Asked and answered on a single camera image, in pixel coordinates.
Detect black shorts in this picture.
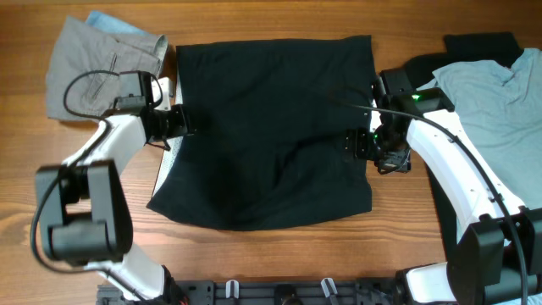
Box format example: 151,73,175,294
148,36,375,230

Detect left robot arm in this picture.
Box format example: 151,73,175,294
30,70,191,304

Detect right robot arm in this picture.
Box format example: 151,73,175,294
346,69,541,304

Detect folded grey shorts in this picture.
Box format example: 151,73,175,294
46,16,169,121

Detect light teal t-shirt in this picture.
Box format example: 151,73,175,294
417,48,542,210

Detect light blue folded garment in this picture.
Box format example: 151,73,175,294
86,11,147,36

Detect black garment under pile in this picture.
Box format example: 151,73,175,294
403,32,523,257

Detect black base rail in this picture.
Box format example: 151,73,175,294
96,277,407,305

